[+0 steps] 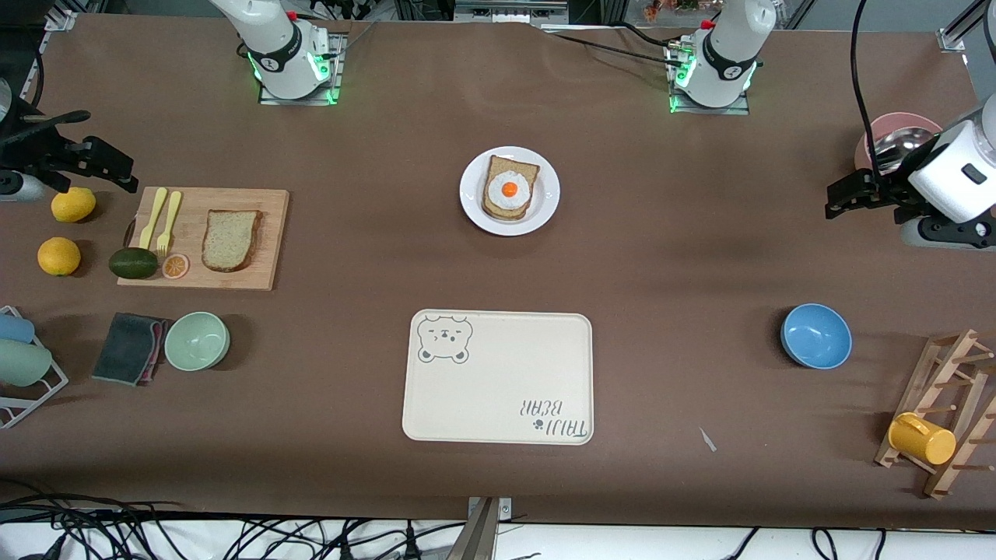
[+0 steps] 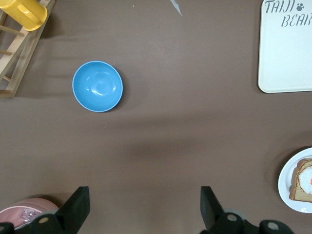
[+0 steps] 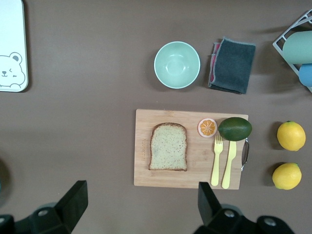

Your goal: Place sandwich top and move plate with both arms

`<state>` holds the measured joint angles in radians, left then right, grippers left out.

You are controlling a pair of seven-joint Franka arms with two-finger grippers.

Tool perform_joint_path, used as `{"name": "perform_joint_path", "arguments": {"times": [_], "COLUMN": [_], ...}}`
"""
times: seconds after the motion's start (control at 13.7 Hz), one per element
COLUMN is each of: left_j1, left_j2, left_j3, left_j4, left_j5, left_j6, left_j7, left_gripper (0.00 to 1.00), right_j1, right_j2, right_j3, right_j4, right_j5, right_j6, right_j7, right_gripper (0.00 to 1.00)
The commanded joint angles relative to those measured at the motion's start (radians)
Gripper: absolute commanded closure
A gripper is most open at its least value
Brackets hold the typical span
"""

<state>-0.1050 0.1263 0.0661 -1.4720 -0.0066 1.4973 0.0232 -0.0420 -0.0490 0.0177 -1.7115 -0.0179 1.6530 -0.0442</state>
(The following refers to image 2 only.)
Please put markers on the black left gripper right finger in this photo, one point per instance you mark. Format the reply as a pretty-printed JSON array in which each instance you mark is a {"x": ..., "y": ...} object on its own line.
[{"x": 212, "y": 212}]

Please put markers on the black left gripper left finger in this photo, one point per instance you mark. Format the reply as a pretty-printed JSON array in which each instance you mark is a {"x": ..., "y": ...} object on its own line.
[{"x": 73, "y": 209}]

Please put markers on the white round plate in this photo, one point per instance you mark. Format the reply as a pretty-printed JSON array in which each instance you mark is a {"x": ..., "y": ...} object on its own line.
[{"x": 285, "y": 185}]

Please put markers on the clear plastic ice pieces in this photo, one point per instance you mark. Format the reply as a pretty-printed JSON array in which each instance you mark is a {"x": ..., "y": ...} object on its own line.
[{"x": 29, "y": 215}]

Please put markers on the pink bowl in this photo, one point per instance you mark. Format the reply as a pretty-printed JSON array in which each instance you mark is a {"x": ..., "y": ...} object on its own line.
[{"x": 14, "y": 214}]

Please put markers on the brown bread slice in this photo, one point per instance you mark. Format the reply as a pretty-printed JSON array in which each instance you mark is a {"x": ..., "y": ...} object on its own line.
[{"x": 296, "y": 192}]

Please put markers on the fried egg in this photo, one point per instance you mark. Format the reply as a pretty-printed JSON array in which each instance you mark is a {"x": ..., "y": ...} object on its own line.
[{"x": 306, "y": 179}]

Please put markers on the blue bowl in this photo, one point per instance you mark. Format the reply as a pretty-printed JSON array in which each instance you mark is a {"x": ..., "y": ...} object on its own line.
[{"x": 97, "y": 86}]

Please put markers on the cream bear print tray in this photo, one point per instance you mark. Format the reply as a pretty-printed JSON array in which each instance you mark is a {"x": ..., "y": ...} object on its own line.
[{"x": 285, "y": 61}]

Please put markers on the wooden mug rack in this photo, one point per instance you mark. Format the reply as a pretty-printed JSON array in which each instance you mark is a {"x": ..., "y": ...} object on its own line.
[{"x": 34, "y": 46}]

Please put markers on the yellow mug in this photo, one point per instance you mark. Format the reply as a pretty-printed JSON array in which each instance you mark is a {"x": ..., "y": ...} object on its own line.
[{"x": 26, "y": 14}]

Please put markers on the grey tape scrap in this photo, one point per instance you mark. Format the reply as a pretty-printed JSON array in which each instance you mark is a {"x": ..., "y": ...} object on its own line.
[{"x": 177, "y": 7}]

